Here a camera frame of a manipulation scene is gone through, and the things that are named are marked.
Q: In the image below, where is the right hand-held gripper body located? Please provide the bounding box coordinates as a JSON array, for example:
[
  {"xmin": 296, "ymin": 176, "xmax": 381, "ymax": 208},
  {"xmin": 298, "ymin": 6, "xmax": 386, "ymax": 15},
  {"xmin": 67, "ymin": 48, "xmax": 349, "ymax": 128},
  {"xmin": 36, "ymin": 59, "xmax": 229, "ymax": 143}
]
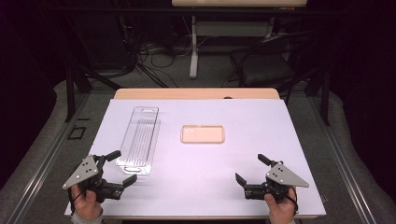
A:
[{"xmin": 243, "ymin": 160, "xmax": 310, "ymax": 203}]

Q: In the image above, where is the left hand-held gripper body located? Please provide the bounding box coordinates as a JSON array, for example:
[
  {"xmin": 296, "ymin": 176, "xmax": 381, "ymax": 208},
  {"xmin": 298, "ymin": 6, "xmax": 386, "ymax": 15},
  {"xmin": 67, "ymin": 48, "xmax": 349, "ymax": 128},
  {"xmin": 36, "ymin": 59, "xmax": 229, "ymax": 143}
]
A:
[{"xmin": 62, "ymin": 154, "xmax": 125, "ymax": 203}]

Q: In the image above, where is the clear plastic tray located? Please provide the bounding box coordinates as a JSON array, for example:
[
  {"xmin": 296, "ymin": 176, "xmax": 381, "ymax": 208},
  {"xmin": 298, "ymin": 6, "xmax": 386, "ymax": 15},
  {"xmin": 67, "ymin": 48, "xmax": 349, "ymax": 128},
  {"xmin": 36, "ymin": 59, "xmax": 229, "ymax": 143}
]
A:
[{"xmin": 115, "ymin": 105, "xmax": 161, "ymax": 176}]

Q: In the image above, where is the beige phone case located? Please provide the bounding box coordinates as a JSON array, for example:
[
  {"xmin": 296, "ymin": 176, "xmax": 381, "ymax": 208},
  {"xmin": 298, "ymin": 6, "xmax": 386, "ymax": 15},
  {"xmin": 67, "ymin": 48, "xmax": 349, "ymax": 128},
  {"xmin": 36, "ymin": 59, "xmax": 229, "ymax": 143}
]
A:
[{"xmin": 180, "ymin": 124, "xmax": 225, "ymax": 145}]

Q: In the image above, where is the person's right hand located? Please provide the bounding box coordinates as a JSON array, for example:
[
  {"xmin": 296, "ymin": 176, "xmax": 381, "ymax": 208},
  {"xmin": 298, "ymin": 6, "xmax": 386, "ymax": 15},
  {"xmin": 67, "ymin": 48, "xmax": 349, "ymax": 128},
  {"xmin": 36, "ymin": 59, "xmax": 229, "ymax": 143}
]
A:
[{"xmin": 264, "ymin": 186, "xmax": 298, "ymax": 224}]

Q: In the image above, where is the person's left hand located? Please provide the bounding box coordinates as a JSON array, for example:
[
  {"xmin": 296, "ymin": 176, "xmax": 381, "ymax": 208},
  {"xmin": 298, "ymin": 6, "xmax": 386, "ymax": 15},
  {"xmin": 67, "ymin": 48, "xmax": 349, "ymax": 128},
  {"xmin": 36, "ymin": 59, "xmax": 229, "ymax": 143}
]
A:
[{"xmin": 70, "ymin": 183, "xmax": 104, "ymax": 221}]

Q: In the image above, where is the black tape square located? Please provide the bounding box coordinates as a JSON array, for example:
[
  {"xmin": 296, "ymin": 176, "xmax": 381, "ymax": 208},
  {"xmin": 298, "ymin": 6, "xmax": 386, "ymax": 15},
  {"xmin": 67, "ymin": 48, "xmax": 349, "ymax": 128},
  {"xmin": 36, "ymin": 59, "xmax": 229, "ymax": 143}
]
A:
[{"xmin": 67, "ymin": 125, "xmax": 87, "ymax": 141}]

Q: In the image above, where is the person's left grey sleeve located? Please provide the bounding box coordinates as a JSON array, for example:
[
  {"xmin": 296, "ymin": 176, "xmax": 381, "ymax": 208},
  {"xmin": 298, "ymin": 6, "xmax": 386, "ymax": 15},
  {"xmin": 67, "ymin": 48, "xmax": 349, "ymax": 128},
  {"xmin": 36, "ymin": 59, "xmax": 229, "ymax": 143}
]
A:
[{"xmin": 70, "ymin": 211, "xmax": 105, "ymax": 224}]

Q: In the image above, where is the black metal stand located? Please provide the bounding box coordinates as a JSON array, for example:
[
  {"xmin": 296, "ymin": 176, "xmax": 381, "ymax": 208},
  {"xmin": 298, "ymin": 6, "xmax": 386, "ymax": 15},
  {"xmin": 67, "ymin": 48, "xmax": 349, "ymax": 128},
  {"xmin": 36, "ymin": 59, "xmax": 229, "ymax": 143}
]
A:
[
  {"xmin": 304, "ymin": 62, "xmax": 332, "ymax": 127},
  {"xmin": 64, "ymin": 62, "xmax": 123, "ymax": 123}
]

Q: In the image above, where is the black chair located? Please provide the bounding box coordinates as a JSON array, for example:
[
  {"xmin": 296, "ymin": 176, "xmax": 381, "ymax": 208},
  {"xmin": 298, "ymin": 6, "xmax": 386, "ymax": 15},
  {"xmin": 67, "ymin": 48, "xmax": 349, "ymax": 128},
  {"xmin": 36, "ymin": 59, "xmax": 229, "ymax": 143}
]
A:
[{"xmin": 230, "ymin": 31, "xmax": 316, "ymax": 91}]

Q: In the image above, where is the wooden table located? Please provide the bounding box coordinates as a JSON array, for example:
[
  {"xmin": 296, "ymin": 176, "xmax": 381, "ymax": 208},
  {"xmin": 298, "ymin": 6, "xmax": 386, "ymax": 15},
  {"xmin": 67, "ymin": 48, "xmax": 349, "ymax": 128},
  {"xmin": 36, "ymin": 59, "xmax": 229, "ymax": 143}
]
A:
[{"xmin": 69, "ymin": 87, "xmax": 325, "ymax": 221}]

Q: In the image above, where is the white-legged desk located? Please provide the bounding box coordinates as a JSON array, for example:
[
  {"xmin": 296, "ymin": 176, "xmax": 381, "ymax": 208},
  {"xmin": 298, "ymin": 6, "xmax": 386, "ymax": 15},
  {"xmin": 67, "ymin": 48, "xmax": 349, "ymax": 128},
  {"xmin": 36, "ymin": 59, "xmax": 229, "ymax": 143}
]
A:
[{"xmin": 171, "ymin": 0, "xmax": 307, "ymax": 79}]

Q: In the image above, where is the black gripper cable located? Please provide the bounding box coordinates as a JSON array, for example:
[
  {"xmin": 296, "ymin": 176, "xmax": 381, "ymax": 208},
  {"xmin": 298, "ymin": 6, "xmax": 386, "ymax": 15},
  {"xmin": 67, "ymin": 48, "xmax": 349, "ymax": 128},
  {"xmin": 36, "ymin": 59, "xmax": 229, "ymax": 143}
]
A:
[
  {"xmin": 67, "ymin": 186, "xmax": 87, "ymax": 217},
  {"xmin": 274, "ymin": 186, "xmax": 301, "ymax": 217}
]

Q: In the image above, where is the metal floor rail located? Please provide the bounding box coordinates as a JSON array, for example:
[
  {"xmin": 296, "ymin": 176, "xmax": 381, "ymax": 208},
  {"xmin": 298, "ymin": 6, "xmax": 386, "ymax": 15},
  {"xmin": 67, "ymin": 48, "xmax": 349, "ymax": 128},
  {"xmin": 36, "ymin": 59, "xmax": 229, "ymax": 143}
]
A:
[
  {"xmin": 6, "ymin": 92, "xmax": 92, "ymax": 224},
  {"xmin": 306, "ymin": 96, "xmax": 379, "ymax": 224}
]

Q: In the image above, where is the bundle of floor cables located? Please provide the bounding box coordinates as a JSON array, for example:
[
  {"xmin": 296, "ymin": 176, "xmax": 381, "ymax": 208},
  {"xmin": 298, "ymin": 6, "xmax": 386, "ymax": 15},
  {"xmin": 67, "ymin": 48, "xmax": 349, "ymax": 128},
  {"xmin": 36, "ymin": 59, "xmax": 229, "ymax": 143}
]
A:
[{"xmin": 118, "ymin": 15, "xmax": 194, "ymax": 89}]

